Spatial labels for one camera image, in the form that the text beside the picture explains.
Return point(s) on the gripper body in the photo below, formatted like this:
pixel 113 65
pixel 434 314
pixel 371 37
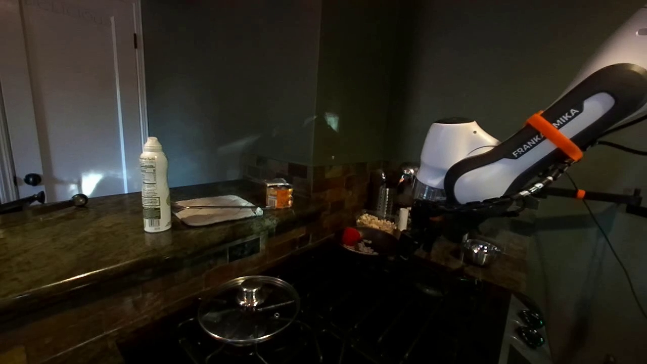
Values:
pixel 429 220

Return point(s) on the small orange packet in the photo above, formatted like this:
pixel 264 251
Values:
pixel 279 196

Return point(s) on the black stove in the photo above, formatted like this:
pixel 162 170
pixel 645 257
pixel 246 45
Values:
pixel 384 313

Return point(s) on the small steel bowl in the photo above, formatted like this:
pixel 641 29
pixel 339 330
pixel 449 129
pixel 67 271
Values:
pixel 480 252

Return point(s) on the glass bowl of popcorn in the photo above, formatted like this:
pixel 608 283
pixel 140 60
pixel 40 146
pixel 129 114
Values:
pixel 375 222

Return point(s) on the white spray can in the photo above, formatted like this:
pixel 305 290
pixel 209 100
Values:
pixel 154 192

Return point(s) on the dark pan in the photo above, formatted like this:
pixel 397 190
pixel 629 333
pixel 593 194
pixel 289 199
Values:
pixel 379 241

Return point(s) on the dark door knob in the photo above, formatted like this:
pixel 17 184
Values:
pixel 33 179

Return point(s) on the white door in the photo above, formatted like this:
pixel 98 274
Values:
pixel 76 101

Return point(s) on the shiny metal kettle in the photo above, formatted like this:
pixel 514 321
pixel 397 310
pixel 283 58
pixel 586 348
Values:
pixel 407 182

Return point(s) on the white chopped food pieces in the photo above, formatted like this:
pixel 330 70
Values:
pixel 364 247

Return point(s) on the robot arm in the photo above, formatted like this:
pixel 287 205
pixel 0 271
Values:
pixel 485 174

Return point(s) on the glass pot lid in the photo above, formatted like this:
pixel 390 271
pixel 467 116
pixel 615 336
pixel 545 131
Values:
pixel 247 311

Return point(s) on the white folded cloth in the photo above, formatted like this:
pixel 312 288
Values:
pixel 215 215

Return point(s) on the stove knob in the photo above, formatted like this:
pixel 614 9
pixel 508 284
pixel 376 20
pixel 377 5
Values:
pixel 532 318
pixel 530 337

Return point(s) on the dark metal scoop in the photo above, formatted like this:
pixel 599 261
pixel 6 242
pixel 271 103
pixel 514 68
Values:
pixel 78 200

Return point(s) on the metal shaker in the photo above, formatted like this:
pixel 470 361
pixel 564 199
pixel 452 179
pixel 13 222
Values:
pixel 385 197

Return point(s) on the small white cup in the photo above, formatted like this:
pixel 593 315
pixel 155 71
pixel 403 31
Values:
pixel 403 219

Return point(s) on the long metal utensil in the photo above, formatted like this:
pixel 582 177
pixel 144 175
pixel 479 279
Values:
pixel 217 206

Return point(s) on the red food piece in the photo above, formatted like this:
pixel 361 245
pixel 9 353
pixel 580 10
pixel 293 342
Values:
pixel 351 236

